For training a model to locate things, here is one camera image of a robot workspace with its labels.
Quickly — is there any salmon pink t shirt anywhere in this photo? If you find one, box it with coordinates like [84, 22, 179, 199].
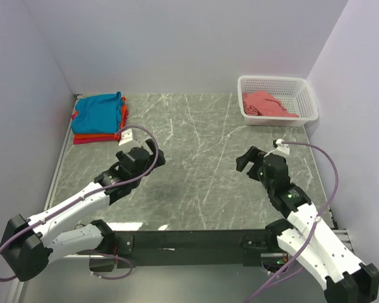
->
[242, 91, 299, 118]

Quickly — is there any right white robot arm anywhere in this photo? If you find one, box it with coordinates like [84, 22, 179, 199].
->
[236, 140, 379, 302]

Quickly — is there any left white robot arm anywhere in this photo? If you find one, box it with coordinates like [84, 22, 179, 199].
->
[0, 139, 165, 282]

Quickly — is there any folded orange t shirt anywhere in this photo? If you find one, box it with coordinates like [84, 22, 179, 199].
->
[71, 93, 129, 145]

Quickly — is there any folded magenta t shirt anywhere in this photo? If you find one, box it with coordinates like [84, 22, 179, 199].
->
[73, 105, 129, 145]

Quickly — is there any folded blue t shirt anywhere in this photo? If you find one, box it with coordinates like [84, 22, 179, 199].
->
[71, 92, 124, 134]

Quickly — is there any white plastic basket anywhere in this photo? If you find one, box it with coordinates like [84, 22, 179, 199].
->
[238, 76, 318, 126]

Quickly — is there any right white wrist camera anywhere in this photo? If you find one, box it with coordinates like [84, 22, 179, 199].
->
[271, 139, 290, 157]

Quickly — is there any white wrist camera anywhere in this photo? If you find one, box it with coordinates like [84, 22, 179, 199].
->
[271, 139, 290, 157]
[119, 128, 137, 146]

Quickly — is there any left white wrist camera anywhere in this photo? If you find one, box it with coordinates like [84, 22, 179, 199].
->
[119, 128, 137, 146]

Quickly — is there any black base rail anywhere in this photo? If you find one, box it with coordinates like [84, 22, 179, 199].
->
[95, 229, 284, 267]

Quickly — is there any aluminium frame rail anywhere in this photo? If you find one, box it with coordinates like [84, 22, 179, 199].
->
[6, 93, 83, 303]

